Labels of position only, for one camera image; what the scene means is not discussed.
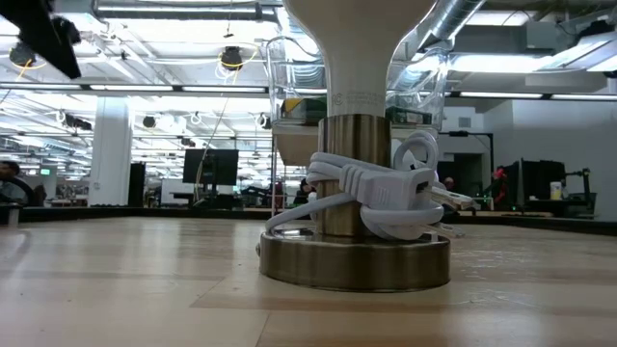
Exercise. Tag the black ceiling dome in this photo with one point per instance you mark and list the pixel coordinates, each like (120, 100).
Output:
(232, 58)
(22, 54)

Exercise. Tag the black tall cabinet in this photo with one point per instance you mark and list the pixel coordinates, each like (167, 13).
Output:
(137, 185)

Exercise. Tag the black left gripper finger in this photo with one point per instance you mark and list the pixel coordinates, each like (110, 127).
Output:
(38, 29)

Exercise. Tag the red black equipment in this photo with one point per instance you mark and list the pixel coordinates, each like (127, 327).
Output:
(500, 180)

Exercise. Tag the clear plastic container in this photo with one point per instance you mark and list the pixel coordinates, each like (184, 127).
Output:
(299, 72)

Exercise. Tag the silver ventilation duct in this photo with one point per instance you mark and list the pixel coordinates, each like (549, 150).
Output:
(458, 14)

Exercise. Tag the black aluminium table frame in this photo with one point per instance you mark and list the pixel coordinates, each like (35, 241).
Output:
(144, 212)

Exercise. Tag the white pillar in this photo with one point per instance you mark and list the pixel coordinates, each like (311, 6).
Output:
(111, 144)

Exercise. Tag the black monitor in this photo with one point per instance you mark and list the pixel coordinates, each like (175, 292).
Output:
(537, 180)
(212, 166)

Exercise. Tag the white light bulb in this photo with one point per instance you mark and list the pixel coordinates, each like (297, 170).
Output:
(359, 48)

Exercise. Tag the person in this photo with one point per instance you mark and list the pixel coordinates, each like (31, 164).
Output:
(12, 185)
(303, 193)
(449, 183)

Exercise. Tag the brass lamp base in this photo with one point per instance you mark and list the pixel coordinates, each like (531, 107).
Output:
(356, 265)

